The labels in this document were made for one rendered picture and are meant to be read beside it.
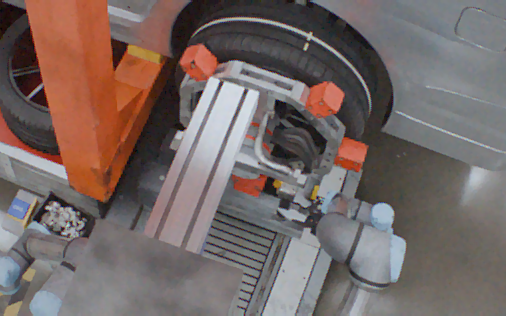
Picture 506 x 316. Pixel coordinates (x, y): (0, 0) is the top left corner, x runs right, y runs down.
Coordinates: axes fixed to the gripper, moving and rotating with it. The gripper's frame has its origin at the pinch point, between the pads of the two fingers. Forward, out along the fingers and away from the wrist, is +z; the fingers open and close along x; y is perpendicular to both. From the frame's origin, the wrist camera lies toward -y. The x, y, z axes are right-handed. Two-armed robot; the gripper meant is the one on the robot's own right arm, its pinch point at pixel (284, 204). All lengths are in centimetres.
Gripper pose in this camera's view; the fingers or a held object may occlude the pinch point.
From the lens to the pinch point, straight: 268.1
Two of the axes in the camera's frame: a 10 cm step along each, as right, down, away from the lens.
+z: -9.4, -3.4, 0.8
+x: -3.4, 8.2, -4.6
